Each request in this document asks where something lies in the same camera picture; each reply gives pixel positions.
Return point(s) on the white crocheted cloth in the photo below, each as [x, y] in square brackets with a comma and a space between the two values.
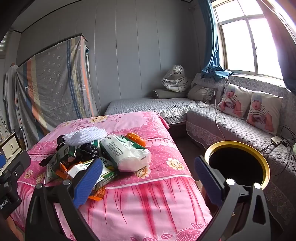
[87, 135]

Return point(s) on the window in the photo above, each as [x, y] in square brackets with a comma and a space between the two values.
[238, 46]

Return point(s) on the grey beige cushion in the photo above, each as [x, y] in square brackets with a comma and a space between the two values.
[198, 93]

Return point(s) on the green juice carton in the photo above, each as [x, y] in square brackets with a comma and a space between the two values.
[107, 173]

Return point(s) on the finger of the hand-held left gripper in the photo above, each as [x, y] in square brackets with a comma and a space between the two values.
[2, 162]

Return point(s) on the striped grey cloth cover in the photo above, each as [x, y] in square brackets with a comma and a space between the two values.
[57, 88]

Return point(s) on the grey bolster pillow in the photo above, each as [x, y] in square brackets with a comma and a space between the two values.
[166, 93]

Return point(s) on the black plastic bag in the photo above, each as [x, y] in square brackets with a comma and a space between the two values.
[89, 151]

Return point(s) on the pink floral blanket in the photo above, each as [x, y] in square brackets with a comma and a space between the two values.
[143, 204]

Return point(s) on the orange mandarin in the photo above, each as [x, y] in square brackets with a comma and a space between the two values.
[136, 139]

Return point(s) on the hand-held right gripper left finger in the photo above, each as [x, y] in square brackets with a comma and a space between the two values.
[87, 183]

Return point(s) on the small white carton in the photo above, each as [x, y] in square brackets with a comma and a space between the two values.
[78, 170]

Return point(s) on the black bin with yellow rim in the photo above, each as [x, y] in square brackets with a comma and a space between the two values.
[235, 160]

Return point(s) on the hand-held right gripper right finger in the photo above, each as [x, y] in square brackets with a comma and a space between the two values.
[208, 183]

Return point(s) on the baby print pillow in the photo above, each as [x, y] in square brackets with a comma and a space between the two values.
[263, 113]
[233, 99]

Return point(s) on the plastic-wrapped tiger plush toy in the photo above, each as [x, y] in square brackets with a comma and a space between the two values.
[178, 81]

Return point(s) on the white window blind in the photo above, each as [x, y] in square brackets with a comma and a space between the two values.
[4, 44]

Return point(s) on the grey quilted sofa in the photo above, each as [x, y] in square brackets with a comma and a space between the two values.
[219, 120]

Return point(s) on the orange plastic wrapper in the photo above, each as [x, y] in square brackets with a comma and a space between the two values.
[97, 195]
[61, 172]

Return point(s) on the white cabinet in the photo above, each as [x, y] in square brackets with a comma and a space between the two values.
[10, 148]

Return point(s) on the white power strip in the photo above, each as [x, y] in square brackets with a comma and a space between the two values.
[276, 139]

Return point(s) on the white tissue packet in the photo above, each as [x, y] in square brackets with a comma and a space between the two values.
[129, 157]

